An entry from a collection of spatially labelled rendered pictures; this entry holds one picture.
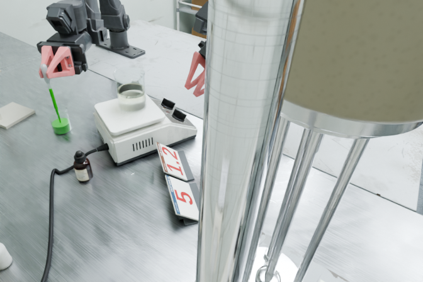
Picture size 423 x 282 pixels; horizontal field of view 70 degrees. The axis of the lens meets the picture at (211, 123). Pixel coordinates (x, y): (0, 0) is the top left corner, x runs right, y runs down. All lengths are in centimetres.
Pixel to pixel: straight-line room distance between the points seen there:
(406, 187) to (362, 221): 16
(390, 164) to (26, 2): 196
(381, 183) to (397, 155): 12
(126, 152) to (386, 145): 62
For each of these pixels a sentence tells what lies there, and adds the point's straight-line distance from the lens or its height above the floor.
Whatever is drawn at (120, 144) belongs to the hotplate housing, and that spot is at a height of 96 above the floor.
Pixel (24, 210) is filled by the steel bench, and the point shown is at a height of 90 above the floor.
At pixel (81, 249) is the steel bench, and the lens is 56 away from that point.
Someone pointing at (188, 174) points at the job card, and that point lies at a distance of 63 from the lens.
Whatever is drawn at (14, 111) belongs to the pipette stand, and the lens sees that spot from 90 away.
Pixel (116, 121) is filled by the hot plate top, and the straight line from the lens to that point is 64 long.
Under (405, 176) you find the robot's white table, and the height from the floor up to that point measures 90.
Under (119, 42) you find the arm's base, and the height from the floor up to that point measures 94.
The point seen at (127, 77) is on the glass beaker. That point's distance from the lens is 68.
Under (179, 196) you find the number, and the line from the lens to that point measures 56.
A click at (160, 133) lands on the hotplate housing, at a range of 65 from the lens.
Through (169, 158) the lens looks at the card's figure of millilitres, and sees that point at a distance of 63.
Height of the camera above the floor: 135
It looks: 36 degrees down
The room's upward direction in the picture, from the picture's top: 4 degrees clockwise
